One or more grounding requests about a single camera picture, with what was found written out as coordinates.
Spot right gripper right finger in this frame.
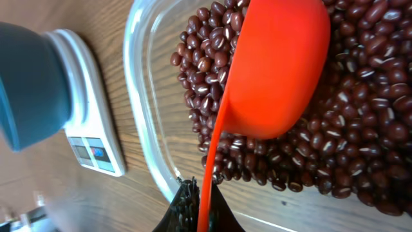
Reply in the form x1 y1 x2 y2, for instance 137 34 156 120
208 184 245 232

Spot blue metal bowl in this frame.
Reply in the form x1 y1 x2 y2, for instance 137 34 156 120
1 23 71 151

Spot red scoop with blue handle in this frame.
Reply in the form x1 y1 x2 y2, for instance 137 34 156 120
197 0 330 231

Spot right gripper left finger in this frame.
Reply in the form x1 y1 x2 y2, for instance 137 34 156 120
153 177 200 232

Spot clear plastic food container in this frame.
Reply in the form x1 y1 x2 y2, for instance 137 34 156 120
124 1 411 231

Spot white digital kitchen scale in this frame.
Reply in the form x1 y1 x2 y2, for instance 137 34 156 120
44 29 126 177

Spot red adzuki beans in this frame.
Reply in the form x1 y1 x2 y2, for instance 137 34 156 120
170 0 411 216

